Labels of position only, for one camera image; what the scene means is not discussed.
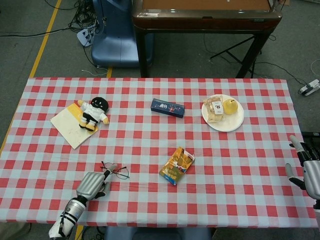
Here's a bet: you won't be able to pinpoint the thin-framed eyeglasses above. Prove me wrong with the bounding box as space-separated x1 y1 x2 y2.
100 161 131 180

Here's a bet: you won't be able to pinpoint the dark wood mahjong table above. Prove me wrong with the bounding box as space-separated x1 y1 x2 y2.
131 0 283 78

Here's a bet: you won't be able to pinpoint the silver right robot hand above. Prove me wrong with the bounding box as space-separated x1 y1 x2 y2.
285 134 320 201

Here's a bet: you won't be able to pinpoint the white grey power strip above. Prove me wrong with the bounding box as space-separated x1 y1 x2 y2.
297 79 320 97

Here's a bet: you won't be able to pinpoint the white round plate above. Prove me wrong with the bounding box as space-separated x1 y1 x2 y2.
201 94 245 133

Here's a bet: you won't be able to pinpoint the yellow pear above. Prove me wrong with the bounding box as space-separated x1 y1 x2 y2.
223 98 238 115

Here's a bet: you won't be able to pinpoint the black floor cable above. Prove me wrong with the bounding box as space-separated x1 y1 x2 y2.
0 26 79 39

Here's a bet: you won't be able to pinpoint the blue seat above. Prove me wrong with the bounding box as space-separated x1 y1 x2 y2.
103 226 212 240

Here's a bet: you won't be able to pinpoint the blue plastic chair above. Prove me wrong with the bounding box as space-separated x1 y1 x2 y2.
90 0 154 69

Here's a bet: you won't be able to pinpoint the cream yellow notebook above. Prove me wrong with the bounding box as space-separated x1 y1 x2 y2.
50 101 101 150

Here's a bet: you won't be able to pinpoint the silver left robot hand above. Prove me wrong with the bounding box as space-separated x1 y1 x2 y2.
75 163 118 200

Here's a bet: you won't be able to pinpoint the white power strip with plugs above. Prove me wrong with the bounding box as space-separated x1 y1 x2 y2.
76 27 96 48

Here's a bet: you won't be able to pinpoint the orange snack packet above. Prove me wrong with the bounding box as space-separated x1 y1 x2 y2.
159 146 196 186

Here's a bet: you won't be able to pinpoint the bread in clear plastic bag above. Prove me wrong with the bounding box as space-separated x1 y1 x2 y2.
202 94 225 124

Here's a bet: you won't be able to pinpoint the black white plush doll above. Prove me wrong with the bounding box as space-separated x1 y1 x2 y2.
76 96 111 132

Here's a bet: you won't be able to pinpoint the red white checkered tablecloth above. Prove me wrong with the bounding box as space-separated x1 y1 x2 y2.
0 76 318 229

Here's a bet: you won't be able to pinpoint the dark blue rectangular box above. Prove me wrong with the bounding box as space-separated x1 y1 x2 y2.
150 98 186 119

